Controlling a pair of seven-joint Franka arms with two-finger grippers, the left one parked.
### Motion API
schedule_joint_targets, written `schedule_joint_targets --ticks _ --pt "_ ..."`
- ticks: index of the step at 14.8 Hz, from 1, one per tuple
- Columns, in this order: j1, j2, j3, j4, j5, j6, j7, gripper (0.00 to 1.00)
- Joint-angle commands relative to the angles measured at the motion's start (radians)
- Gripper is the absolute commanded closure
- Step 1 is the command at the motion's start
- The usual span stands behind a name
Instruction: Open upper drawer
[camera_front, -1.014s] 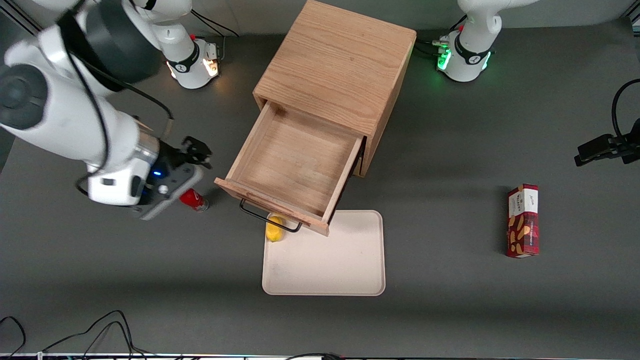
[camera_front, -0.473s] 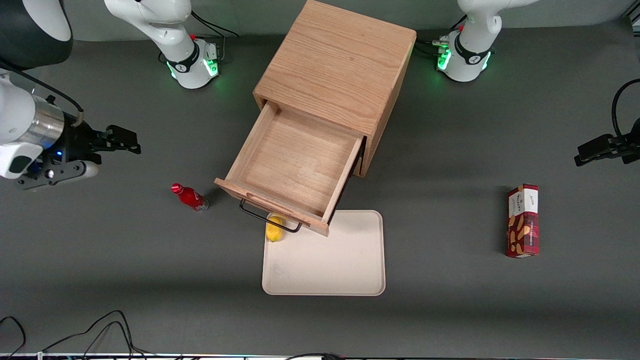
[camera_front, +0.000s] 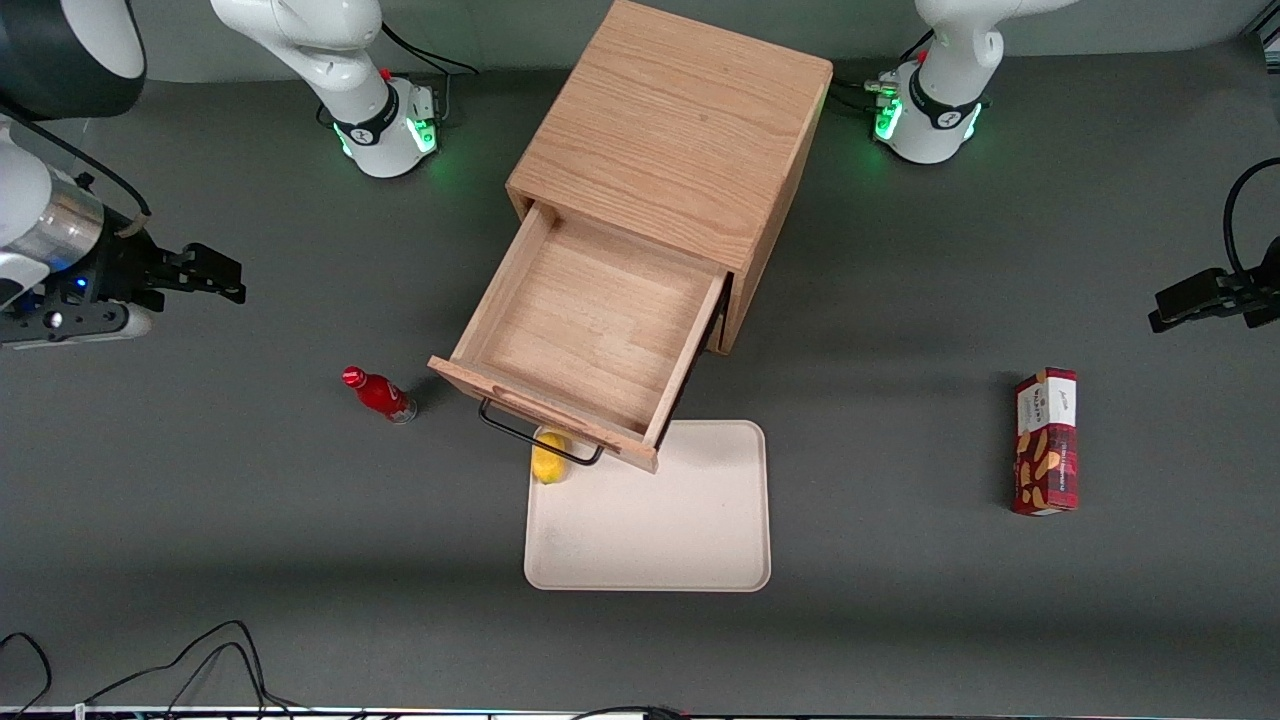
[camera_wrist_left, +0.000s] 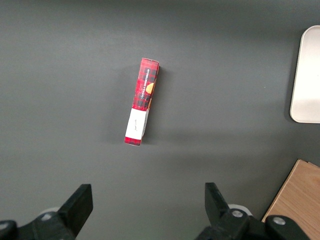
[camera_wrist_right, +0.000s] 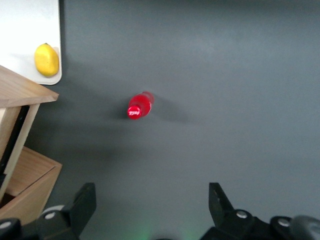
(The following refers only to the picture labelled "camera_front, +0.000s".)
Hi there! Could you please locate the black floor cable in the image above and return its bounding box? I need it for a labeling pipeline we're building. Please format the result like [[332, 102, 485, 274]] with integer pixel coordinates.
[[570, 704, 693, 720], [0, 632, 53, 717], [85, 620, 301, 717], [185, 641, 291, 717]]

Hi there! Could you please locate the cream plastic tray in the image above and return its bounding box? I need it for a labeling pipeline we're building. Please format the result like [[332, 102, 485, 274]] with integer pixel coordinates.
[[524, 420, 772, 593]]

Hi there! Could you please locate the yellow lemon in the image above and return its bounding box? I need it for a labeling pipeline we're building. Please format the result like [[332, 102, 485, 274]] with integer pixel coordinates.
[[532, 430, 571, 485]]

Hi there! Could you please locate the red bottle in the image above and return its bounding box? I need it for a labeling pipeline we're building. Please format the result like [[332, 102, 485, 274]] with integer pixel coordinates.
[[342, 366, 418, 425]]

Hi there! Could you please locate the wooden drawer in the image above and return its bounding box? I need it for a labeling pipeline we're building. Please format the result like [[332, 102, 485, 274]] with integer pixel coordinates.
[[428, 200, 730, 475]]

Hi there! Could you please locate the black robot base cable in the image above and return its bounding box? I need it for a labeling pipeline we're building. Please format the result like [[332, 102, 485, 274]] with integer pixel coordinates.
[[378, 20, 479, 123], [828, 75, 901, 113]]

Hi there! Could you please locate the black looped camera cable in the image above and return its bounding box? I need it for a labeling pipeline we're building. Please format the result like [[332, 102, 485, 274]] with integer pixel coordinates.
[[1224, 157, 1280, 281]]

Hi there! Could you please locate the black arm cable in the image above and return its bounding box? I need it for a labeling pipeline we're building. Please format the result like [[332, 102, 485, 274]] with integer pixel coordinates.
[[0, 98, 153, 239]]

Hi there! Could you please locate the black metal drawer handle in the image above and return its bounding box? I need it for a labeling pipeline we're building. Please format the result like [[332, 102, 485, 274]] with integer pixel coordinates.
[[478, 398, 606, 468]]

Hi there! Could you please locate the wooden drawer cabinet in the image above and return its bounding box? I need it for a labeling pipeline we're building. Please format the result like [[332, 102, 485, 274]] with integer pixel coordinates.
[[505, 0, 835, 357]]

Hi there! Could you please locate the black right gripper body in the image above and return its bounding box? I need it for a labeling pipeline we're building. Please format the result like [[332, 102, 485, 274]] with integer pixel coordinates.
[[45, 232, 166, 311]]

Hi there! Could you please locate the red snack box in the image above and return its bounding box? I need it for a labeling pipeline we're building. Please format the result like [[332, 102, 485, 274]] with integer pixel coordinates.
[[1011, 367, 1080, 518]]

